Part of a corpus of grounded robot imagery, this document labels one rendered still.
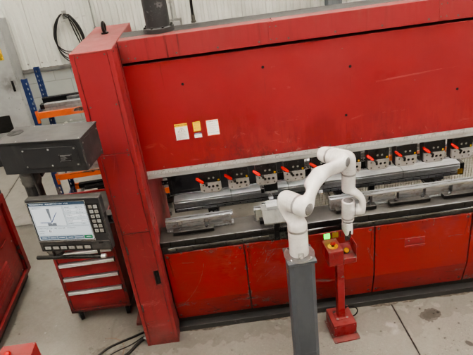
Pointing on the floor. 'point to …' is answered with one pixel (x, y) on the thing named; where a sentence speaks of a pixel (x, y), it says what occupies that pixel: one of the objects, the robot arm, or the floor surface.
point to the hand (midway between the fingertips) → (347, 237)
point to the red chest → (96, 276)
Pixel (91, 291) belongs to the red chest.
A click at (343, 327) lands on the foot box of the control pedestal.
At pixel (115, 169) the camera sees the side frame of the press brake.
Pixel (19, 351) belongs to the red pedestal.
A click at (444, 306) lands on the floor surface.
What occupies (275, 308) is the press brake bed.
